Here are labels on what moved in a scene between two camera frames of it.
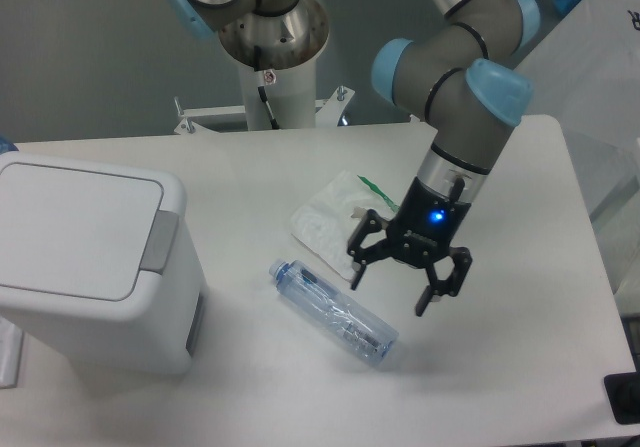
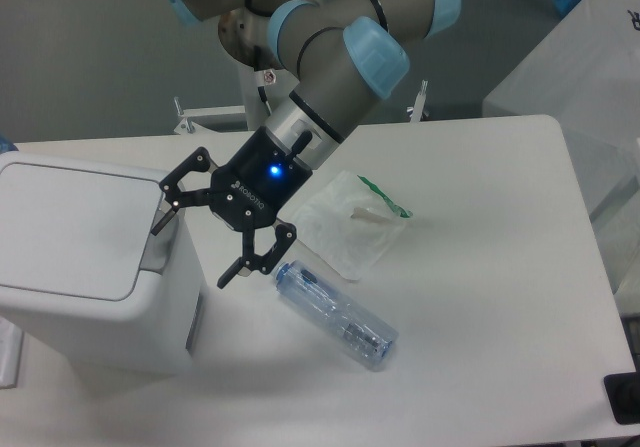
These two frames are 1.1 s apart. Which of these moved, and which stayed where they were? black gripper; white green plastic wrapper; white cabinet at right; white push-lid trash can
Moved: black gripper
Stayed: white cabinet at right; white green plastic wrapper; white push-lid trash can
